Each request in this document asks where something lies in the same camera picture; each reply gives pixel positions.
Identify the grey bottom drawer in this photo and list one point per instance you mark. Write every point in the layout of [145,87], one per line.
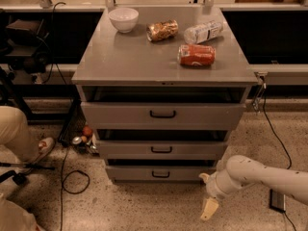
[169,174]

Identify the red soda can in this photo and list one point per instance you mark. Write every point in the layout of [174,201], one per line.
[196,55]

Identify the black equipment on shelf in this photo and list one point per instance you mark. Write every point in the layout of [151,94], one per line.
[23,44]

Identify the grey drawer cabinet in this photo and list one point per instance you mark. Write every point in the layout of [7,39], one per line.
[128,68]

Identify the person's near beige knee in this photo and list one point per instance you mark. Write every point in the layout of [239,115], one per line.
[15,218]

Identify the grey middle drawer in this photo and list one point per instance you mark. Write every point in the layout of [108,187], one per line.
[161,150]

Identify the person's beige trouser leg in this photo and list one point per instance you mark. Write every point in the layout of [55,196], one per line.
[16,136]

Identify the silver can on floor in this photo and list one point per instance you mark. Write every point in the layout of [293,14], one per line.
[76,140]

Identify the gold crushed can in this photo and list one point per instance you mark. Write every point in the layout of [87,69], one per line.
[161,30]

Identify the white red sneaker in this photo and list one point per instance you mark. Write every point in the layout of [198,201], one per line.
[41,150]

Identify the grey drawer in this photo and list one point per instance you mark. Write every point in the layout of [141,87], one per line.
[169,174]
[161,150]
[162,116]

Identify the black tripod leg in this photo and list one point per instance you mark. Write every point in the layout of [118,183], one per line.
[19,178]

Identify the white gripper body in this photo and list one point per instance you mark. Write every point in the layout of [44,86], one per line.
[213,187]

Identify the white bowl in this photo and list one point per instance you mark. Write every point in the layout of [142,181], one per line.
[124,19]

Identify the grey top drawer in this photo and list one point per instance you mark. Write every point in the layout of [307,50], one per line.
[162,116]

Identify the red apple on floor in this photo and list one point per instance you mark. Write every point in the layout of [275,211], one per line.
[87,131]

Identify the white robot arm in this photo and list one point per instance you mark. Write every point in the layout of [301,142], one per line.
[241,172]

